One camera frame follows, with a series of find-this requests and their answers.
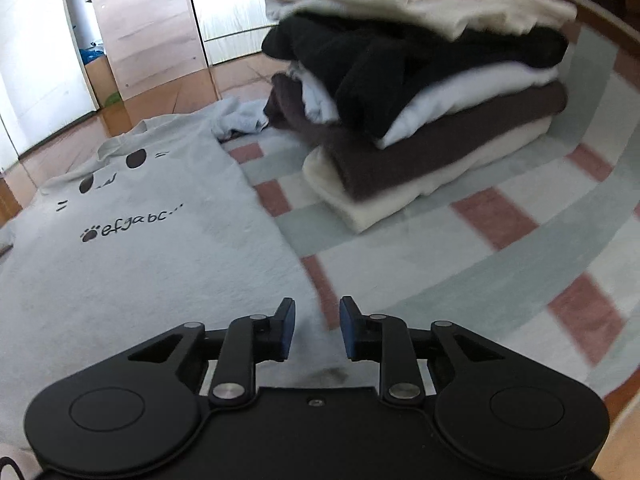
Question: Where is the cream waffle folded sweater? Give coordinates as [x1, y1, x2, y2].
[263, 0, 578, 41]

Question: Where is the grey printed t-shirt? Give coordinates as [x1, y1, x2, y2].
[0, 96, 373, 461]

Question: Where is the cream plain folded garment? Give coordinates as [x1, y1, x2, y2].
[302, 115, 553, 233]

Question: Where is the light wooden panel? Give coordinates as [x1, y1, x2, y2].
[82, 0, 216, 101]

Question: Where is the checked rug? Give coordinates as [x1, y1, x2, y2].
[220, 0, 640, 441]

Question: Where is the white door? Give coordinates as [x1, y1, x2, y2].
[0, 0, 101, 161]

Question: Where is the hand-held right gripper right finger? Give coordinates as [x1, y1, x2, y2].
[339, 296, 507, 403]

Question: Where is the brown cardboard box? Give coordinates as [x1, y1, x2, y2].
[82, 50, 119, 107]

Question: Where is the white folded t-shirt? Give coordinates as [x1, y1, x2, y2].
[287, 60, 561, 150]

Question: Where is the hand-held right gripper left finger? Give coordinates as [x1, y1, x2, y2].
[127, 297, 297, 408]

